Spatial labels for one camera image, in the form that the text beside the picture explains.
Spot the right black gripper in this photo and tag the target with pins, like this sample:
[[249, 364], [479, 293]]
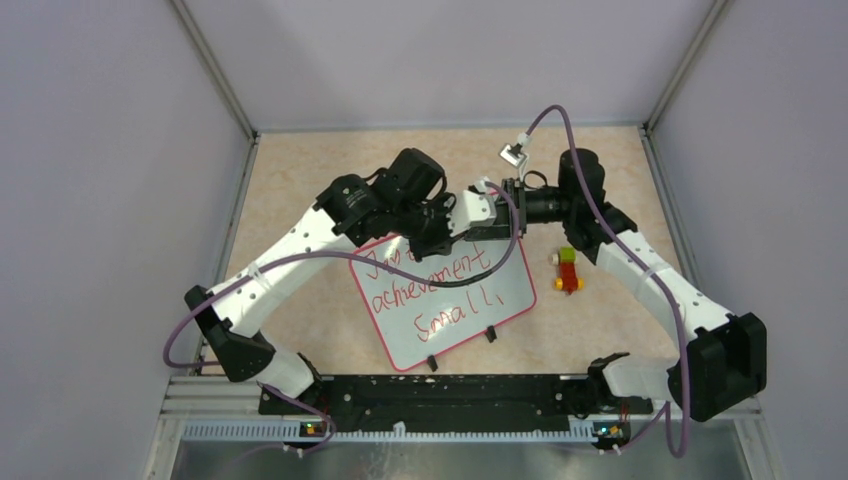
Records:
[[503, 228]]

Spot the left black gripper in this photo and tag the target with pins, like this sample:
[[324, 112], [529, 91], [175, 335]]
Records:
[[440, 245]]

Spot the red green toy car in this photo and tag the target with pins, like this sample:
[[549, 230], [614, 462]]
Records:
[[567, 279]]

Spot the pink framed whiteboard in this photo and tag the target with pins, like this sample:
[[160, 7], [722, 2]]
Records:
[[416, 322]]

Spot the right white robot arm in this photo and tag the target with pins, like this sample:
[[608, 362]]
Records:
[[722, 356]]

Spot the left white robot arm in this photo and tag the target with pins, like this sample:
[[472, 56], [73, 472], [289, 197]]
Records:
[[230, 315]]

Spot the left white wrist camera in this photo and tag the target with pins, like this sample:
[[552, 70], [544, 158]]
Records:
[[474, 207]]

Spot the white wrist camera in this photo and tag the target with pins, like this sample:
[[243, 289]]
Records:
[[515, 155], [474, 207]]

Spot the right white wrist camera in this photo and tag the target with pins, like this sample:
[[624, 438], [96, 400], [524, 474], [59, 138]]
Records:
[[515, 155]]

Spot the whiteboard wire stand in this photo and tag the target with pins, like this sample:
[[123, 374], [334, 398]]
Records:
[[490, 334]]

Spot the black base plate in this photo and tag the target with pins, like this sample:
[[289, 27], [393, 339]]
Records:
[[475, 418]]

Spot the aluminium frame rail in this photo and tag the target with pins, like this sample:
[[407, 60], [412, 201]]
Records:
[[210, 394]]

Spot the white cable duct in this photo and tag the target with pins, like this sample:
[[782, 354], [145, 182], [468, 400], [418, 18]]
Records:
[[294, 431]]

